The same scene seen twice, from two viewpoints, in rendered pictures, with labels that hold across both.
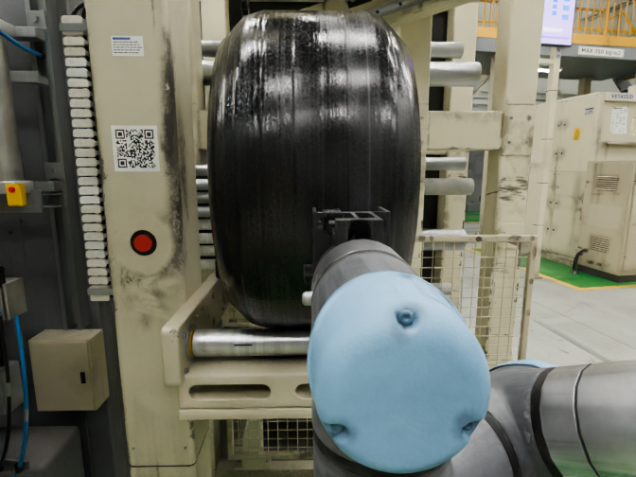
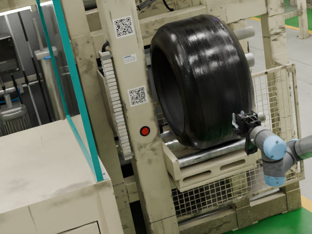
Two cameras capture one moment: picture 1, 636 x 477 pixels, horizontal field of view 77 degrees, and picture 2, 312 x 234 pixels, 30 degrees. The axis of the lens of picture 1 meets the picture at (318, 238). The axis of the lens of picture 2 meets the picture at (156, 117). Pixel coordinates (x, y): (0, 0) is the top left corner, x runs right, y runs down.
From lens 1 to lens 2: 186 cm
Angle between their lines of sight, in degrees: 17
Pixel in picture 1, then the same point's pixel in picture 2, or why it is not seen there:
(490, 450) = (288, 156)
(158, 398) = (158, 191)
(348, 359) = (271, 148)
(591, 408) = (301, 145)
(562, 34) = not seen: outside the picture
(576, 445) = (300, 151)
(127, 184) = (136, 110)
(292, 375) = (218, 163)
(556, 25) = not seen: outside the picture
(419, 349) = (279, 145)
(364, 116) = (236, 78)
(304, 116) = (218, 83)
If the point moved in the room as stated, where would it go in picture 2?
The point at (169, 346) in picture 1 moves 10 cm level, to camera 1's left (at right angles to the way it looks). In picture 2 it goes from (176, 166) to (153, 173)
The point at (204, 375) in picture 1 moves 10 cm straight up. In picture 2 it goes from (187, 173) to (183, 152)
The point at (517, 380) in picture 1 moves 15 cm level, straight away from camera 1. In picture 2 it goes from (290, 144) to (290, 126)
